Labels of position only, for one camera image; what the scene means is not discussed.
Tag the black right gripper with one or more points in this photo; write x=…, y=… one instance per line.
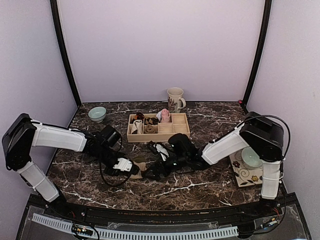
x=159, y=164

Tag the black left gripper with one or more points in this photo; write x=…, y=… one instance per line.
x=118, y=171

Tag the beige striped cuff sock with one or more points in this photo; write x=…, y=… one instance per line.
x=141, y=163

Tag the wooden compartment organizer box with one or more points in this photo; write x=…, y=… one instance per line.
x=178, y=124

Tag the pink patterned long sock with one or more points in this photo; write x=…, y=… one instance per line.
x=164, y=116

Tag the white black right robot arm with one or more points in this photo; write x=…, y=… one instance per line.
x=258, y=135

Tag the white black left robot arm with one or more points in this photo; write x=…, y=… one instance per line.
x=26, y=133

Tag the white ribbed rolled sock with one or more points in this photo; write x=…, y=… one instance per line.
x=137, y=127

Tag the dark argyle rolled sock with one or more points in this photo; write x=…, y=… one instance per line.
x=151, y=121

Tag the coral pattern ceramic mug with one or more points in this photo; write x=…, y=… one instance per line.
x=175, y=99

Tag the light blue ceramic bowl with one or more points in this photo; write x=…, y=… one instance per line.
x=97, y=114

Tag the floral pattern coaster tile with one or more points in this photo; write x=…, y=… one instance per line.
x=245, y=176

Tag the pale green candle dish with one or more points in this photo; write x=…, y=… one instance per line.
x=250, y=158

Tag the black front table rail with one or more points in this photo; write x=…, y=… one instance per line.
x=171, y=206

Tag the white slotted cable duct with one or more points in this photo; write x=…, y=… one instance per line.
x=126, y=231

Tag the black left frame post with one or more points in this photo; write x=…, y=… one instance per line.
x=63, y=51

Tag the black frame post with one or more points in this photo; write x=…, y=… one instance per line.
x=258, y=52
x=63, y=51

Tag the black right frame post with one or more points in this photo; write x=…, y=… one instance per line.
x=258, y=52

